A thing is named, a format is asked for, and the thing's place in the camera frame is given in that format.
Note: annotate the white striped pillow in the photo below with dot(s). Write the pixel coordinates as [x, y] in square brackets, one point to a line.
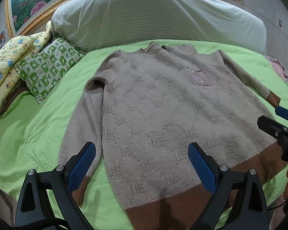
[158, 12]

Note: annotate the gold framed flower painting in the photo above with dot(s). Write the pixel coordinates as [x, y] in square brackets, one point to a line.
[28, 2]

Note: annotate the green bed sheet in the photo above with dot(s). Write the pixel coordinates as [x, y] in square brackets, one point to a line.
[38, 129]

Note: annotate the wall sticker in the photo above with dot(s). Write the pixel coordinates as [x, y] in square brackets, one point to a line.
[280, 23]
[0, 38]

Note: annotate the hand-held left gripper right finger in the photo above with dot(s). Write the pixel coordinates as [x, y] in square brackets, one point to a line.
[201, 167]

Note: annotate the brown blanket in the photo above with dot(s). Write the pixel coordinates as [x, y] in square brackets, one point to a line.
[13, 98]

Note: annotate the beige patterned knit sweater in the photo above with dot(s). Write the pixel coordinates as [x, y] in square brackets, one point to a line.
[158, 112]

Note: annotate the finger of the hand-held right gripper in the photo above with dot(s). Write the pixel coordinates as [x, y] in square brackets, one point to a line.
[286, 114]
[270, 125]

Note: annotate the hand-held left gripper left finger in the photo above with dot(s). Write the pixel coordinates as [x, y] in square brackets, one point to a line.
[82, 165]

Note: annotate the green checked pillow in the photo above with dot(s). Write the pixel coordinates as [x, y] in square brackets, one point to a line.
[48, 67]

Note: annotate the pink cloth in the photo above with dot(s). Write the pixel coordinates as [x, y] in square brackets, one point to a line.
[285, 71]

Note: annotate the yellow printed blanket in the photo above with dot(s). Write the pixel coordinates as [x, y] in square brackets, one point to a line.
[4, 71]

